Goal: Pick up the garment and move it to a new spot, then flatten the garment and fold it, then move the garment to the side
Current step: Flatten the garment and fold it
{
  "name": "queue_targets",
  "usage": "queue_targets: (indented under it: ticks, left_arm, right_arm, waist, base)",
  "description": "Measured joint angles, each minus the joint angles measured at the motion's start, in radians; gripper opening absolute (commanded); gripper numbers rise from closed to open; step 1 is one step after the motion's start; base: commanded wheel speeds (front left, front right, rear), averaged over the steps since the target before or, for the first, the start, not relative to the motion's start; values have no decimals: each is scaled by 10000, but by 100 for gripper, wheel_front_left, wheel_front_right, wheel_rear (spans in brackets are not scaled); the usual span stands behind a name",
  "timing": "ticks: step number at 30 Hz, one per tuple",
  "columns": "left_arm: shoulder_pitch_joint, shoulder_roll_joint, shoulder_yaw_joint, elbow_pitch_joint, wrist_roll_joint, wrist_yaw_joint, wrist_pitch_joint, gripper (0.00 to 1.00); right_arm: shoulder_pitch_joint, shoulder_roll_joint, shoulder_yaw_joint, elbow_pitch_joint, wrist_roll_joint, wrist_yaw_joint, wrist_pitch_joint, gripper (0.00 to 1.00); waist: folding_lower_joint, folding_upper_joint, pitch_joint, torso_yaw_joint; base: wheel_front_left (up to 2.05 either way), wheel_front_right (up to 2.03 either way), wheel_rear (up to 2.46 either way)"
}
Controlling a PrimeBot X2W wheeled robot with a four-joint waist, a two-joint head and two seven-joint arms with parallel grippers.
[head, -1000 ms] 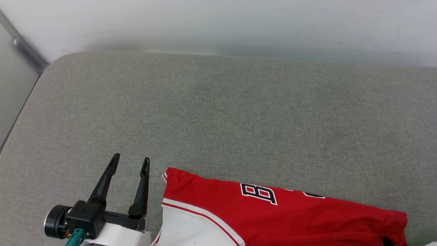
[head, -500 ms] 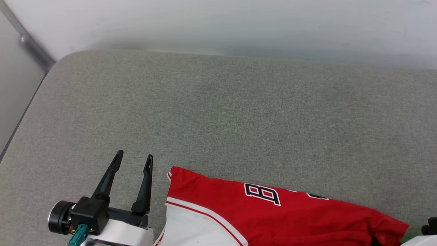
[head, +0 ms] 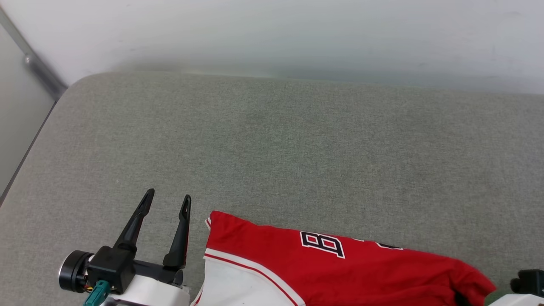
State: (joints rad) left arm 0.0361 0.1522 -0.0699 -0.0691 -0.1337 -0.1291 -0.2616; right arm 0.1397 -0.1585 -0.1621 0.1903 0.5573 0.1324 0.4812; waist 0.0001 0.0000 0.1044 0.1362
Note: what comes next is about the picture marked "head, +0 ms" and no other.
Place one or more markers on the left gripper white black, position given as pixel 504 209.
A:
pixel 157 274

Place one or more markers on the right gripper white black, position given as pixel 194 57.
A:
pixel 531 282

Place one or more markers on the red and white jersey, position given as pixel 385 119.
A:
pixel 340 272

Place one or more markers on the grey fabric sofa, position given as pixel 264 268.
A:
pixel 297 157

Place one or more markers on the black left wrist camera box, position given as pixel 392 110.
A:
pixel 110 267

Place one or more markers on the grey metal rail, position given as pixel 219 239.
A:
pixel 36 68

